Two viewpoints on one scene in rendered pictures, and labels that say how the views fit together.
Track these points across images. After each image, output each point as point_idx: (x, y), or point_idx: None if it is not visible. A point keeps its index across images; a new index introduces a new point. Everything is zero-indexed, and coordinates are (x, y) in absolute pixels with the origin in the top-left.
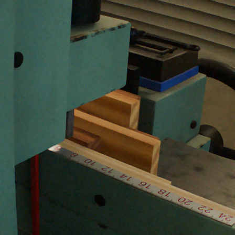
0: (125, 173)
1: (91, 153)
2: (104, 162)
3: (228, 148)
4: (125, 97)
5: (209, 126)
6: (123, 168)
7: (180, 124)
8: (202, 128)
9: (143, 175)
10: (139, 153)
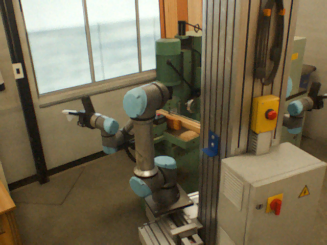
0: (163, 110)
1: (166, 112)
2: (165, 111)
3: (130, 141)
4: (160, 113)
5: (132, 142)
6: (163, 111)
7: None
8: (134, 141)
9: (161, 110)
10: None
